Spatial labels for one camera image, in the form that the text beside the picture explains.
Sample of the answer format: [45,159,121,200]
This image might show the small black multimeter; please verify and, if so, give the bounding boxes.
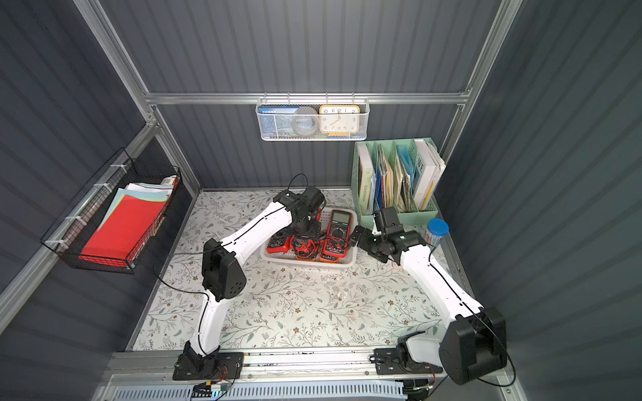
[292,238,319,261]

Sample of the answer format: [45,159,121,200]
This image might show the blue-lid clear pencil jar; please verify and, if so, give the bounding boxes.
[425,218,450,248]

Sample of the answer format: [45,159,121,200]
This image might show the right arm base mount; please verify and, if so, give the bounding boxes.
[369,347,443,375]

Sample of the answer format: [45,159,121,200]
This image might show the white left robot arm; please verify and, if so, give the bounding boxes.
[186,186,325,358]

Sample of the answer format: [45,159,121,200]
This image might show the green desk file organizer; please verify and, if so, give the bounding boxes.
[351,138,446,228]

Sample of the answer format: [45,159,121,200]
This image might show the blue box in basket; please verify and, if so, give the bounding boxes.
[257,105,299,140]

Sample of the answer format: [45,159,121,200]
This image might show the white plastic basket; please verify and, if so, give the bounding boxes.
[260,207,357,268]

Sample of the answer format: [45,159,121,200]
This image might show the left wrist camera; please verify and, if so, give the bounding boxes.
[301,186,326,216]

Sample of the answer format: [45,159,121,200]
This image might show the large red multimeter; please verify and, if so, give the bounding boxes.
[266,232,292,254]

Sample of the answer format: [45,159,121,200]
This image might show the red paper folder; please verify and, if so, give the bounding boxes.
[79,190,168,267]

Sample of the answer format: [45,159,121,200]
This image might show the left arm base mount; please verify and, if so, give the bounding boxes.
[172,349,244,381]

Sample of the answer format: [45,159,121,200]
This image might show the white wire wall basket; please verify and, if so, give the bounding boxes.
[255,96,370,142]

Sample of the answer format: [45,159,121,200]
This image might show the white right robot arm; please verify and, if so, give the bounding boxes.
[349,226,509,385]

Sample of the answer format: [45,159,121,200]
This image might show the grey tape roll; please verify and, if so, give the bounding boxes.
[291,106,319,138]

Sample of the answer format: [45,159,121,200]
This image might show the yellow white alarm clock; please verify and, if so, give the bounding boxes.
[319,105,361,136]

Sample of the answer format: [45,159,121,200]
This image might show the black wire wall basket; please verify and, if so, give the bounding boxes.
[42,157,182,274]

